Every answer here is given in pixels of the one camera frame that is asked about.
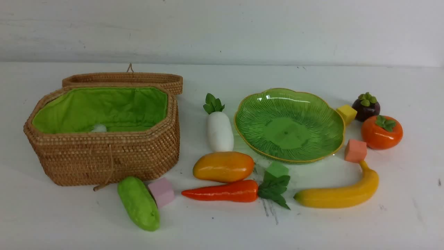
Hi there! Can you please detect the green foam cube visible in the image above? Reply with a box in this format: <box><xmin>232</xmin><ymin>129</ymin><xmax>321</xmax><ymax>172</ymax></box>
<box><xmin>263</xmin><ymin>161</ymin><xmax>289</xmax><ymax>182</ymax></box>

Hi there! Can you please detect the orange carrot with green leaves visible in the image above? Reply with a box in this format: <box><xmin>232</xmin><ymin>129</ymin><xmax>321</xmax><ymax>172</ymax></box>
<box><xmin>182</xmin><ymin>175</ymin><xmax>291</xmax><ymax>209</ymax></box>

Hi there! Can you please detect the yellow banana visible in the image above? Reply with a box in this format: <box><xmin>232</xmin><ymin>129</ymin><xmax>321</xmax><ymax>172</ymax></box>
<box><xmin>293</xmin><ymin>160</ymin><xmax>379</xmax><ymax>209</ymax></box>

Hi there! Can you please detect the salmon orange foam cube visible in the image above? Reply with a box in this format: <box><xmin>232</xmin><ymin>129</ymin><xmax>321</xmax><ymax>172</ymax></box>
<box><xmin>344</xmin><ymin>139</ymin><xmax>367</xmax><ymax>163</ymax></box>

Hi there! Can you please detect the yellow foam cube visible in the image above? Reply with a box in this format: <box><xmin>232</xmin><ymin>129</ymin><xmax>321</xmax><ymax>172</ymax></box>
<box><xmin>336</xmin><ymin>105</ymin><xmax>357</xmax><ymax>126</ymax></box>

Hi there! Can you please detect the woven rattan basket lid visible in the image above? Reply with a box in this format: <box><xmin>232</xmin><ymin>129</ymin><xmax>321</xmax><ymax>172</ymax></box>
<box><xmin>62</xmin><ymin>64</ymin><xmax>183</xmax><ymax>95</ymax></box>

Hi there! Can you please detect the orange yellow mango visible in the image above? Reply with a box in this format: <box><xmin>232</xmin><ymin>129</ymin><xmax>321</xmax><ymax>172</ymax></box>
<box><xmin>193</xmin><ymin>151</ymin><xmax>254</xmax><ymax>183</ymax></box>

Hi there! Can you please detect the woven rattan basket green lining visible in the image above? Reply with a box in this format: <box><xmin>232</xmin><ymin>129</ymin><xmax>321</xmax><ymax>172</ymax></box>
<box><xmin>23</xmin><ymin>84</ymin><xmax>180</xmax><ymax>192</ymax></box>

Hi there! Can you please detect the green cucumber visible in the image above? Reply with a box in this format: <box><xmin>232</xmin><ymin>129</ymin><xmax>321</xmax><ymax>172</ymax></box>
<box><xmin>118</xmin><ymin>177</ymin><xmax>160</xmax><ymax>232</ymax></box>

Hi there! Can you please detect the pink foam cube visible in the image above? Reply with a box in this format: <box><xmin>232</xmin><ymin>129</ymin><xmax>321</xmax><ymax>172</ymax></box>
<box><xmin>147</xmin><ymin>177</ymin><xmax>175</xmax><ymax>209</ymax></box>

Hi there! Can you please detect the white radish with green leaves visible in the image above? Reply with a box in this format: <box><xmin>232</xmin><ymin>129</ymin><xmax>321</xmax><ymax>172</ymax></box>
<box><xmin>203</xmin><ymin>93</ymin><xmax>234</xmax><ymax>152</ymax></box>

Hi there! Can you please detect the orange persimmon with green calyx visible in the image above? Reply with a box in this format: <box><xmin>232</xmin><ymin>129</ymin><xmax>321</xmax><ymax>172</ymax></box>
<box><xmin>360</xmin><ymin>115</ymin><xmax>404</xmax><ymax>150</ymax></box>

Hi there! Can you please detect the green glass leaf plate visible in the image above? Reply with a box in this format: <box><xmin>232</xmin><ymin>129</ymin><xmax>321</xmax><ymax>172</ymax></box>
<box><xmin>233</xmin><ymin>87</ymin><xmax>346</xmax><ymax>164</ymax></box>

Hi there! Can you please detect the purple mangosteen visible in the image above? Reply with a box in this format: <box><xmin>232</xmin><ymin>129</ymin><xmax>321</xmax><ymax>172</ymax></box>
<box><xmin>352</xmin><ymin>92</ymin><xmax>381</xmax><ymax>122</ymax></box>

